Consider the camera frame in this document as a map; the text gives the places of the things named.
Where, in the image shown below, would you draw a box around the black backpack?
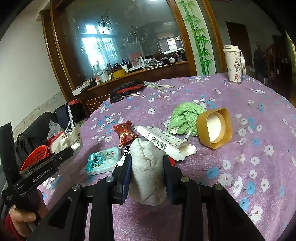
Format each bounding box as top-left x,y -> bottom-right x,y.
15,133 -> 43,163

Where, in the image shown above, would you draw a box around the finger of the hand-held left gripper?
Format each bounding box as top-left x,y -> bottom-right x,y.
20,148 -> 74,178

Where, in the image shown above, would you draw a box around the purple floral tablecloth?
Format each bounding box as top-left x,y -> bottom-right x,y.
37,72 -> 296,241

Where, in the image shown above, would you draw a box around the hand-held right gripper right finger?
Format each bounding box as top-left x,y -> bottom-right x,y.
162,154 -> 265,241

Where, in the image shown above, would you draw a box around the white patterned ribbon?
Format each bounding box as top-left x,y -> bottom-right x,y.
67,105 -> 75,135

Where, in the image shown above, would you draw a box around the yellow square box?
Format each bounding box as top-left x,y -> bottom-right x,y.
196,108 -> 233,149

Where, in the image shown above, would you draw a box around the white pot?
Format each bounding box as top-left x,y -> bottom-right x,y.
96,71 -> 109,82

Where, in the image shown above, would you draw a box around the white sock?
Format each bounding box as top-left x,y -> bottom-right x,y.
128,138 -> 168,205

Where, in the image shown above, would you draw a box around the green bamboo wall decal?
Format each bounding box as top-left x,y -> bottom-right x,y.
176,0 -> 216,76

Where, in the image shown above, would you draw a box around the green fluffy towel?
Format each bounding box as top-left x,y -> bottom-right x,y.
167,102 -> 207,137

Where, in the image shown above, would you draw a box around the person's left forearm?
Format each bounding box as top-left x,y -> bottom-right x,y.
3,213 -> 26,241

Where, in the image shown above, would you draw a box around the red snack packet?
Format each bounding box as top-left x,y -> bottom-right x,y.
112,122 -> 136,147

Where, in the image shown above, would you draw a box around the black long-handled tool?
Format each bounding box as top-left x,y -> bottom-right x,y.
110,80 -> 141,94

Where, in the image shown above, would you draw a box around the wooden glass partition cabinet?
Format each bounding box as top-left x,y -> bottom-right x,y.
42,0 -> 218,116

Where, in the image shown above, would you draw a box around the clear plastic bag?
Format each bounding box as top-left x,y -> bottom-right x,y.
47,120 -> 65,139

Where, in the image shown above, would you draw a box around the white barcode box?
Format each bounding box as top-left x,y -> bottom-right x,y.
137,125 -> 197,161

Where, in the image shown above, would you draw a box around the dark shopping bag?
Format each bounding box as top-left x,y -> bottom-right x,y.
54,103 -> 87,127

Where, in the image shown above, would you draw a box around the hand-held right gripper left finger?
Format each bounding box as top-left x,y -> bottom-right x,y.
28,154 -> 133,241

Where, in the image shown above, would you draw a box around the black sofa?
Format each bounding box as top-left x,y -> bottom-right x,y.
14,111 -> 56,163

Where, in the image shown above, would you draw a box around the teal tissue packet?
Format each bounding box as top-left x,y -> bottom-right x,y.
86,146 -> 122,176

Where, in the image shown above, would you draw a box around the white cartoon tumbler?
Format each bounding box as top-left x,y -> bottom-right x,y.
223,45 -> 246,84

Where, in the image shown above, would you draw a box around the metal folding tool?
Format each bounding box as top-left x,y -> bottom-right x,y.
144,81 -> 175,89

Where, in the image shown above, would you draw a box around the red plastic basket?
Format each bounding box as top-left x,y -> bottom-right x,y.
20,145 -> 51,173

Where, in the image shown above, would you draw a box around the dark hanging clothes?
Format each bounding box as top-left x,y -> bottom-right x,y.
253,43 -> 266,79

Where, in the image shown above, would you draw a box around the brown wooden door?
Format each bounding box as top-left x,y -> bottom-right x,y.
225,21 -> 253,73

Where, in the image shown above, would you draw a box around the red fabric case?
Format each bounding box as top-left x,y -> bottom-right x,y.
117,85 -> 144,93

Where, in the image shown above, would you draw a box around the white red-rimmed container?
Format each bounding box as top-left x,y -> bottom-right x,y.
47,131 -> 67,151

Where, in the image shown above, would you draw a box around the person's left hand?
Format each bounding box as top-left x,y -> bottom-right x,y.
9,190 -> 50,238

